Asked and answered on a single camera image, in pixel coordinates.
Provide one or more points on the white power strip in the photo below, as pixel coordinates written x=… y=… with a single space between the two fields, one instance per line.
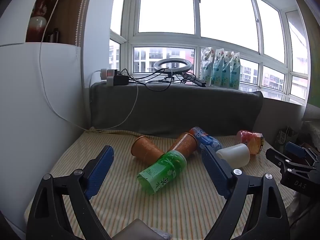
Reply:
x=106 y=73

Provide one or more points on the white plastic cup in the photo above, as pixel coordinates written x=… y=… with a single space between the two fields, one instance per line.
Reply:
x=235 y=155

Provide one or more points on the black power adapter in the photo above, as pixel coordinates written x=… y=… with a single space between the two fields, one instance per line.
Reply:
x=121 y=80

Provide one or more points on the teal refill pouch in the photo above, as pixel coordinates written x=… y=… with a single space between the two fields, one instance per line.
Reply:
x=217 y=70
x=235 y=72
x=227 y=71
x=207 y=67

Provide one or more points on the green plastic bottle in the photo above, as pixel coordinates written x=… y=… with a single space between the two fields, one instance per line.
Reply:
x=162 y=171

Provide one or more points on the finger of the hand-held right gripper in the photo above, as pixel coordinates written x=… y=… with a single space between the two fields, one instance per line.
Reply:
x=276 y=158
x=296 y=150

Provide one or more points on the printed cardboard box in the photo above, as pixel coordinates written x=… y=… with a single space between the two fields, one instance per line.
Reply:
x=285 y=135

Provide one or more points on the dark bottle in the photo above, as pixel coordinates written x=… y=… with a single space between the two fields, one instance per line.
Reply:
x=55 y=35

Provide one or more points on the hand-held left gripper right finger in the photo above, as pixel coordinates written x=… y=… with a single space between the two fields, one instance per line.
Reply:
x=215 y=173

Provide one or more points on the striped table cloth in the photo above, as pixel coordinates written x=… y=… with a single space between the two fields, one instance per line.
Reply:
x=125 y=200

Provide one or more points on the red ceramic vase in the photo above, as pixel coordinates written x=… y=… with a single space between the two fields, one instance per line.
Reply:
x=37 y=25

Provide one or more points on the white window frame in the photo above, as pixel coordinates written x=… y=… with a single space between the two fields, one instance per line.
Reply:
x=197 y=38

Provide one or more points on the orange paper cup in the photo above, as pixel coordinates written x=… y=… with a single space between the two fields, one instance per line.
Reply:
x=183 y=145
x=146 y=150

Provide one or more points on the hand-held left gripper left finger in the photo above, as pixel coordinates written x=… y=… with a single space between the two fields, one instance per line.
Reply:
x=100 y=171

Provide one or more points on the blue-label clear bottle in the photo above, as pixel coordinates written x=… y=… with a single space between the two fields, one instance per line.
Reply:
x=206 y=138

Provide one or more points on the grey blanket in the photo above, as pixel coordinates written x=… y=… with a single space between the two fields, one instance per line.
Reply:
x=175 y=110

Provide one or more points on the white cabinet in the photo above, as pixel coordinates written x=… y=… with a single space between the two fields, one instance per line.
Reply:
x=30 y=117

